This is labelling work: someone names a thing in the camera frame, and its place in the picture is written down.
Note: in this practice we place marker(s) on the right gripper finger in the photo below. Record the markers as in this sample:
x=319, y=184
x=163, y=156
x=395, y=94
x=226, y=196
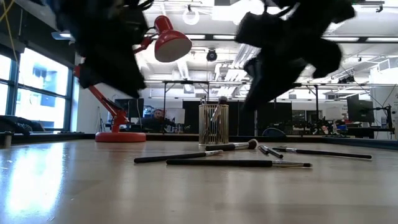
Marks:
x=289, y=74
x=259, y=77

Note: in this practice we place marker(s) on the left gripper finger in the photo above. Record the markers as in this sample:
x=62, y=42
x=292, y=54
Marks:
x=127, y=74
x=91, y=73

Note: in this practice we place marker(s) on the medium round-head makeup brush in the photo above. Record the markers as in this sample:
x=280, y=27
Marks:
x=224, y=146

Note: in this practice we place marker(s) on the long thin black brush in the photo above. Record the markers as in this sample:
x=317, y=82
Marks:
x=329, y=152

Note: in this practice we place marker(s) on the flat-ferrule black makeup brush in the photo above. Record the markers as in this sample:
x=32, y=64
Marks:
x=174, y=157

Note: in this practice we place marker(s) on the long black eyeshadow brush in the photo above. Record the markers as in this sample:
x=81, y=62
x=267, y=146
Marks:
x=217, y=163

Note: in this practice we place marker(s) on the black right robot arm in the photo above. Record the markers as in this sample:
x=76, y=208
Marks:
x=311, y=7

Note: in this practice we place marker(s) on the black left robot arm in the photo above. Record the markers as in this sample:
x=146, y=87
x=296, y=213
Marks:
x=68, y=12

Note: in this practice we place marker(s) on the black computer monitor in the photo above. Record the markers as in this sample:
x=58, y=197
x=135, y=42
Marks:
x=360, y=109
x=129, y=107

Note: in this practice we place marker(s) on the person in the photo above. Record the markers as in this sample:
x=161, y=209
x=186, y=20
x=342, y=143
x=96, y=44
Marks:
x=158, y=115

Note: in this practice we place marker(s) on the red desk lamp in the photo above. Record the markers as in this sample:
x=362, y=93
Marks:
x=172, y=43

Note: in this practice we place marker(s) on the black chair back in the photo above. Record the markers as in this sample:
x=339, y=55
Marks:
x=273, y=132

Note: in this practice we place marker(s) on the black bag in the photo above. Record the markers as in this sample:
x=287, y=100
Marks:
x=15, y=124

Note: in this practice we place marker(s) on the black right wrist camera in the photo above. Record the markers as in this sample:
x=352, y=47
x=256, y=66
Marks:
x=258, y=29

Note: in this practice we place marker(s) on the black ceiling dome camera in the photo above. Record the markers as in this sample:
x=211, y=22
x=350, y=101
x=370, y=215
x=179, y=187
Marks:
x=211, y=55

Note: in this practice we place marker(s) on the distant black workcell frame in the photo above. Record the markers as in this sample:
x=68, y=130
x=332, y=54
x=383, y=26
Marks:
x=186, y=82

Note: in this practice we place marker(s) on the black aluminium table frame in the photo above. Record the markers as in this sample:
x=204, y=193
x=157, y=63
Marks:
x=174, y=137

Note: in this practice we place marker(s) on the small grey post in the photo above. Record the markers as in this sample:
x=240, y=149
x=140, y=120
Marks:
x=7, y=138

